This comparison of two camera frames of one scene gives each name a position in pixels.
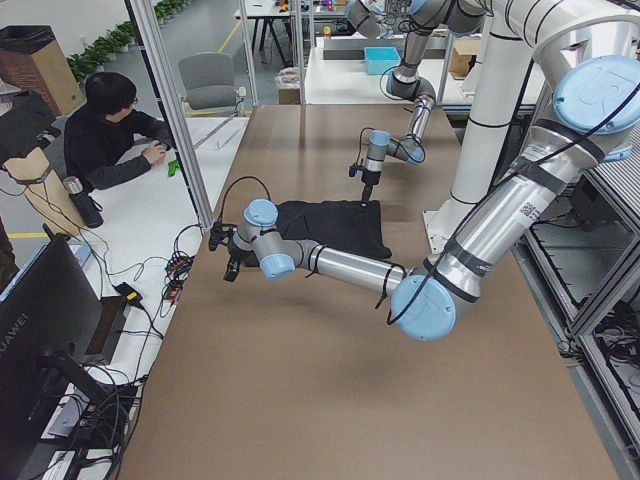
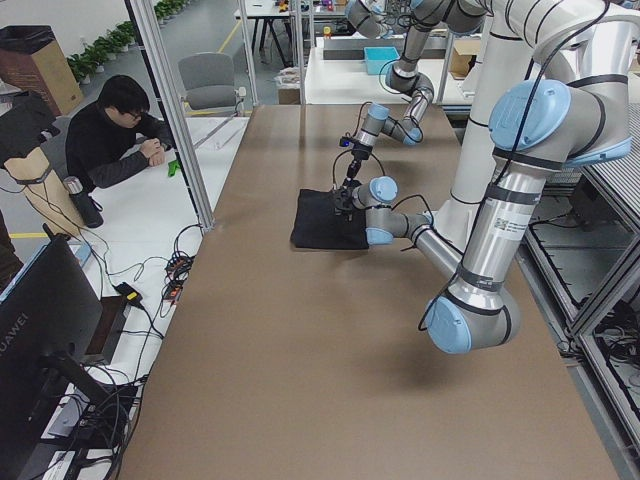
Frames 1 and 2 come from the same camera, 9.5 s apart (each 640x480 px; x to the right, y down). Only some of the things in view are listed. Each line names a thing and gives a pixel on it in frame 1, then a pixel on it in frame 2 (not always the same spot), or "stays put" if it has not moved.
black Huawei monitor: (49, 334) stays put
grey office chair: (209, 82) stays put
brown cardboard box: (32, 58) stays put
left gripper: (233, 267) -> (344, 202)
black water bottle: (89, 207) stays put
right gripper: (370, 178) -> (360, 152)
